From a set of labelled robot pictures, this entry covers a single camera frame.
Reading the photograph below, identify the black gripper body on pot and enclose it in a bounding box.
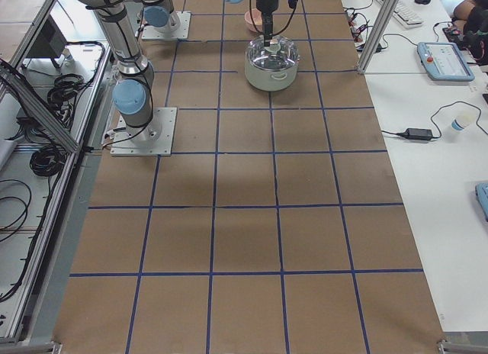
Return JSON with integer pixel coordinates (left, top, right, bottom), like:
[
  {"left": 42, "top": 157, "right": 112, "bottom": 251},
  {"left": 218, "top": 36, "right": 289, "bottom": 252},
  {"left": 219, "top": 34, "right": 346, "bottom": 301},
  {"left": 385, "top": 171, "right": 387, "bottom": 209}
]
[{"left": 255, "top": 0, "right": 279, "bottom": 26}]

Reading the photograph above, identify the glass pot lid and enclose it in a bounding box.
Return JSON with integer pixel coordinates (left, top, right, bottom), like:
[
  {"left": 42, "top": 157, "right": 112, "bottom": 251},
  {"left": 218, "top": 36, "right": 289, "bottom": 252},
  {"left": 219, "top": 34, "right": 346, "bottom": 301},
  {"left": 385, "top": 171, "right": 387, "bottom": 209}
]
[{"left": 246, "top": 35, "right": 300, "bottom": 72}]

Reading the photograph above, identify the pink bowl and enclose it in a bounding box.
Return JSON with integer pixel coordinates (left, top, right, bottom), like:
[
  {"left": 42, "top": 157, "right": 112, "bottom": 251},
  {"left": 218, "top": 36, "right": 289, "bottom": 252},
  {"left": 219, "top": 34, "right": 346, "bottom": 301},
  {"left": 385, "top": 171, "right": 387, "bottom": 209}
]
[{"left": 244, "top": 8, "right": 262, "bottom": 33}]

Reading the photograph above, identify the white keyboard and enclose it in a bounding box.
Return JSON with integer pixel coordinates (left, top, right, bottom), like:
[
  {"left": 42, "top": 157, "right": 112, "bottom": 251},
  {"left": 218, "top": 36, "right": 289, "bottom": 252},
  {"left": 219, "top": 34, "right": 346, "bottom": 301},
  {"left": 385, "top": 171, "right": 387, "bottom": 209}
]
[{"left": 376, "top": 0, "right": 424, "bottom": 29}]

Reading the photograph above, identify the blue teach pendant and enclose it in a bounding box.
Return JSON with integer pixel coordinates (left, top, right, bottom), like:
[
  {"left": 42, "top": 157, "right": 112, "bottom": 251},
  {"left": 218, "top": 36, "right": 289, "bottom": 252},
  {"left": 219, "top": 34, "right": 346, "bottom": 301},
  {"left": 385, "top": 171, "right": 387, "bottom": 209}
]
[{"left": 416, "top": 42, "right": 475, "bottom": 82}]

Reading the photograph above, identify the black power adapter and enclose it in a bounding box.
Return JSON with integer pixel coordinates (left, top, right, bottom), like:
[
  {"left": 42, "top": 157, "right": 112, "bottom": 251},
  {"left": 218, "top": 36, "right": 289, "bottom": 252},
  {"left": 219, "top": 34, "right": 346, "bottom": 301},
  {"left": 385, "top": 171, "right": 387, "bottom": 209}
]
[{"left": 396, "top": 128, "right": 434, "bottom": 141}]

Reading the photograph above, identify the paper cup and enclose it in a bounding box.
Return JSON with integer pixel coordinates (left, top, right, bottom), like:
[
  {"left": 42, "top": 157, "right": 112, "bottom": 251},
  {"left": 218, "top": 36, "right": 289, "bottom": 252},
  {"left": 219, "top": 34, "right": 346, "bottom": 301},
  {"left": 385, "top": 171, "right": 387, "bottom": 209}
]
[{"left": 451, "top": 112, "right": 476, "bottom": 132}]

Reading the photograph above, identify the aluminium frame post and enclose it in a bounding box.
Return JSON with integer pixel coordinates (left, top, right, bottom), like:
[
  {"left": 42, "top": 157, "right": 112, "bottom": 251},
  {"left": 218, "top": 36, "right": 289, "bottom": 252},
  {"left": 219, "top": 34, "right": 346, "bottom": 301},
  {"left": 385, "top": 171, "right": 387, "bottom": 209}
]
[{"left": 357, "top": 0, "right": 399, "bottom": 74}]

